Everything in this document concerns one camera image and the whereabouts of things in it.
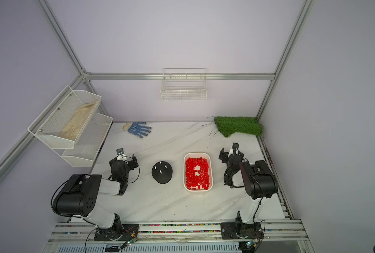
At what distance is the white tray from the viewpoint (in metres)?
0.90

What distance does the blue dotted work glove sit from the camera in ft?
3.83

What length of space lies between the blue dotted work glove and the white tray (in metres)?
0.38
